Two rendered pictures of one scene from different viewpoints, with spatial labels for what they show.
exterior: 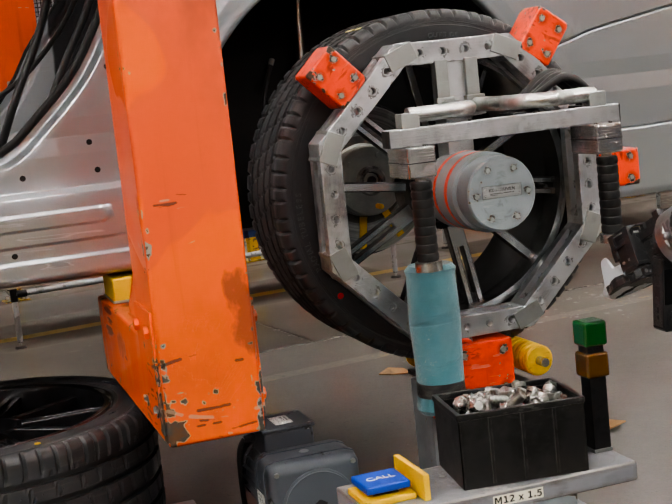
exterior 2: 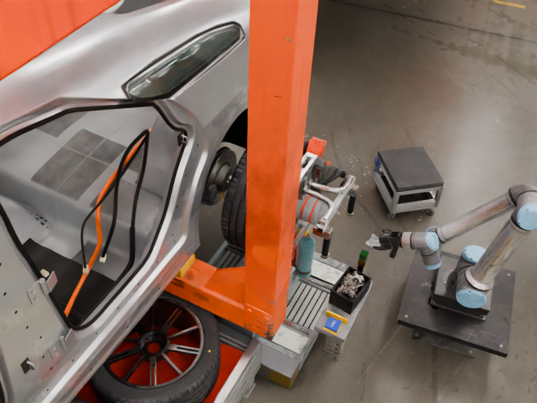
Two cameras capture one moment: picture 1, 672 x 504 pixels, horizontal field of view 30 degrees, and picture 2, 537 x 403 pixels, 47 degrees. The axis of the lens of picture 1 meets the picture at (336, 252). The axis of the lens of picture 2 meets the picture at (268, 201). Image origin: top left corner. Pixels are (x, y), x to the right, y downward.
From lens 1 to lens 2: 2.71 m
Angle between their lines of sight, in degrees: 55
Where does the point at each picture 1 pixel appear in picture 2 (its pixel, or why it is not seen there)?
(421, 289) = (309, 252)
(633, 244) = (389, 242)
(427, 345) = (308, 264)
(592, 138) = (352, 193)
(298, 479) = not seen: hidden behind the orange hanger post
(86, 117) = (172, 228)
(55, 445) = (216, 349)
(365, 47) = not seen: hidden behind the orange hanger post
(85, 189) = (174, 251)
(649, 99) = not seen: hidden behind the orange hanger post
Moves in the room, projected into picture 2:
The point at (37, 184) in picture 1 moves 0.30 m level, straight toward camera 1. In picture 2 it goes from (160, 260) to (213, 289)
